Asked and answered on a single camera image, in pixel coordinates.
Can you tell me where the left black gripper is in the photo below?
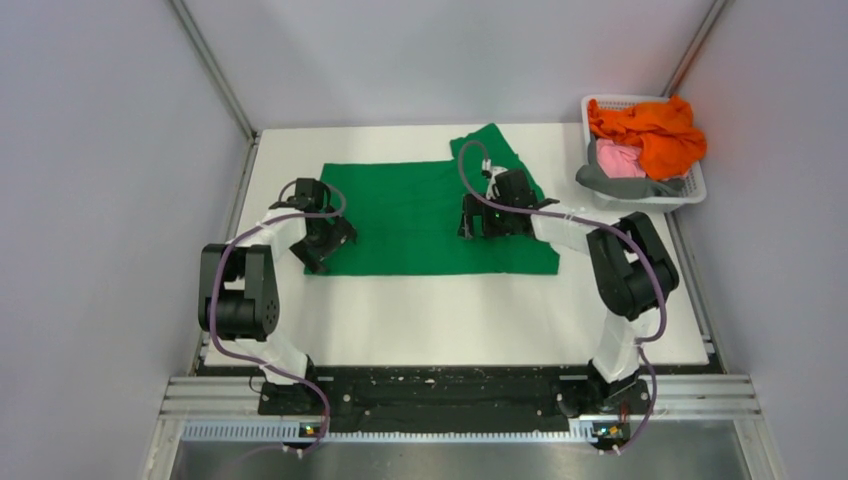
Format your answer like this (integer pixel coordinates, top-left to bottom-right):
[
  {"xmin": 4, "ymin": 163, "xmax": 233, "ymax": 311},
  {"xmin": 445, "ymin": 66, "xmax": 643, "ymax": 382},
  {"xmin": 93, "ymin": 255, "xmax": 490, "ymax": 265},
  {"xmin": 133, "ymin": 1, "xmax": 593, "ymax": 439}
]
[{"xmin": 291, "ymin": 203, "xmax": 357, "ymax": 272}]

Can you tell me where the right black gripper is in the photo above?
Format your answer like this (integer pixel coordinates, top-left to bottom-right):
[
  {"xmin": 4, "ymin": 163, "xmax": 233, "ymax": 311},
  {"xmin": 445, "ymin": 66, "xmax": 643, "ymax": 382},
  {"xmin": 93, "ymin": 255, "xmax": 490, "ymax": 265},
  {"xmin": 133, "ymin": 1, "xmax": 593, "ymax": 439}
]
[{"xmin": 458, "ymin": 193, "xmax": 515, "ymax": 239}]

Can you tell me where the green t shirt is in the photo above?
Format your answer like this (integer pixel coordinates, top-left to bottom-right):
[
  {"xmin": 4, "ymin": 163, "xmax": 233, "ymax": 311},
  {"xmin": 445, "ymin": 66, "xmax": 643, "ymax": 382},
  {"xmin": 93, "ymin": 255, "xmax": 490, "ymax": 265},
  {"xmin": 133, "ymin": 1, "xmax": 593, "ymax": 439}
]
[{"xmin": 320, "ymin": 123, "xmax": 560, "ymax": 276}]

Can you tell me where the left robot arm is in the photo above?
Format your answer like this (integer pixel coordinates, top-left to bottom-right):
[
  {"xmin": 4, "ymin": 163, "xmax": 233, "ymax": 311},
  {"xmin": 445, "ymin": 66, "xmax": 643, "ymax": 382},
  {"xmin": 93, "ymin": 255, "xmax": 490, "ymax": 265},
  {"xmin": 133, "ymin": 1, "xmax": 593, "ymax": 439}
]
[{"xmin": 198, "ymin": 178, "xmax": 357, "ymax": 417}]

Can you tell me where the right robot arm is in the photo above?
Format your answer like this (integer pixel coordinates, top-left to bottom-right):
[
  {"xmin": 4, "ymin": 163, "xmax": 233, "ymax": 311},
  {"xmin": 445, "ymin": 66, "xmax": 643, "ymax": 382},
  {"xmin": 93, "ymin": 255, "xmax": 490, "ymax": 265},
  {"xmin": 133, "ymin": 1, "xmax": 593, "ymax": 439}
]
[{"xmin": 458, "ymin": 161, "xmax": 680, "ymax": 418}]

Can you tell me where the grey t shirt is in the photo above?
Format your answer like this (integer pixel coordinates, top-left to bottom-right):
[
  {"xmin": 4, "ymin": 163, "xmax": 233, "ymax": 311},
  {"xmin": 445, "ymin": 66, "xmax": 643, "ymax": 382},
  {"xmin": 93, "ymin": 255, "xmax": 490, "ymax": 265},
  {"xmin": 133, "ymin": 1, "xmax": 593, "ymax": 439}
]
[{"xmin": 575, "ymin": 138, "xmax": 685, "ymax": 200}]

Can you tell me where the pink t shirt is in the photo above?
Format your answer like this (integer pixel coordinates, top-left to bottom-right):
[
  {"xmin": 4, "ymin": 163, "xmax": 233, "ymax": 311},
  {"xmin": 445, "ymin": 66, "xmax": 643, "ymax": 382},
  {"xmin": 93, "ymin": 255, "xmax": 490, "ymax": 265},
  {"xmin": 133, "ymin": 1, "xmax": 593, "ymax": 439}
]
[{"xmin": 596, "ymin": 139, "xmax": 647, "ymax": 179}]

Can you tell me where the orange t shirt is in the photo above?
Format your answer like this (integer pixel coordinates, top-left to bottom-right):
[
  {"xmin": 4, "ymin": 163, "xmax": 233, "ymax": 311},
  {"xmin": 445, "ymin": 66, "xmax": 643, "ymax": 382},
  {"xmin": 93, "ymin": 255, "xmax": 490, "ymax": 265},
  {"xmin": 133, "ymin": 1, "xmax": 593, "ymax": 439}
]
[{"xmin": 585, "ymin": 95, "xmax": 708, "ymax": 181}]

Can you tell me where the white plastic basket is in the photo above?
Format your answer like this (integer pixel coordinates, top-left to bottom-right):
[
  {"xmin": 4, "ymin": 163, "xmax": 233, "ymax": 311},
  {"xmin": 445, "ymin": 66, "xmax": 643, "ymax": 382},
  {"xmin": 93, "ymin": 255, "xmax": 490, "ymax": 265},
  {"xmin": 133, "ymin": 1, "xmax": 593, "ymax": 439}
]
[{"xmin": 575, "ymin": 94, "xmax": 707, "ymax": 213}]

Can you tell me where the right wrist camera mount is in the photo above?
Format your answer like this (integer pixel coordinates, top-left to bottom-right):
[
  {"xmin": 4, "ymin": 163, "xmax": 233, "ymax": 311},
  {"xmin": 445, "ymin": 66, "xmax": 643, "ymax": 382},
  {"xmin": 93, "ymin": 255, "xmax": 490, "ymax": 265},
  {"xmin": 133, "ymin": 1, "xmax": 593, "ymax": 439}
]
[{"xmin": 481, "ymin": 165, "xmax": 508, "ymax": 201}]

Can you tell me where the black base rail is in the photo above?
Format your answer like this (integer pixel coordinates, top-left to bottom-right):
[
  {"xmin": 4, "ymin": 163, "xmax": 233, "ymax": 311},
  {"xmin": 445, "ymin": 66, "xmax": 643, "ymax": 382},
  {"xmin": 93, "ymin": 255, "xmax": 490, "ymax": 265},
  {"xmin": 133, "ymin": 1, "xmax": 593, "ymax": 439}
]
[{"xmin": 258, "ymin": 366, "xmax": 650, "ymax": 434}]

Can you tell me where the left aluminium frame post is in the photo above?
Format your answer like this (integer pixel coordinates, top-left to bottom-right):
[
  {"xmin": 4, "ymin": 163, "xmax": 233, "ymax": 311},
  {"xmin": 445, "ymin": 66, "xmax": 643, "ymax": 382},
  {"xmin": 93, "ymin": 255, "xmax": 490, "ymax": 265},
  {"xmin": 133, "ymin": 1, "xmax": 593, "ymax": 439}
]
[{"xmin": 166, "ymin": 0, "xmax": 258, "ymax": 143}]

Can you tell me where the aluminium frame post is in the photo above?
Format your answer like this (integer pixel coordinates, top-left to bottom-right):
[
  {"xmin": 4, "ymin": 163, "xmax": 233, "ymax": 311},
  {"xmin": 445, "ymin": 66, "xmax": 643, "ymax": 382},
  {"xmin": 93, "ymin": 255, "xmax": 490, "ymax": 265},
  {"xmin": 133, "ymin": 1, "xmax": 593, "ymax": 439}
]
[
  {"xmin": 166, "ymin": 0, "xmax": 258, "ymax": 143},
  {"xmin": 661, "ymin": 0, "xmax": 735, "ymax": 97}
]

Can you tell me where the right aluminium frame post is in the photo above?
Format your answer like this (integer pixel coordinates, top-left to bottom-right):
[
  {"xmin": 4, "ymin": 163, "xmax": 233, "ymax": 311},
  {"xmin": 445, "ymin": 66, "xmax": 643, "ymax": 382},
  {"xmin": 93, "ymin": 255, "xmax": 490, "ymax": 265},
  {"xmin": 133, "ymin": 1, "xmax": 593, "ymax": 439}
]
[{"xmin": 661, "ymin": 0, "xmax": 735, "ymax": 97}]

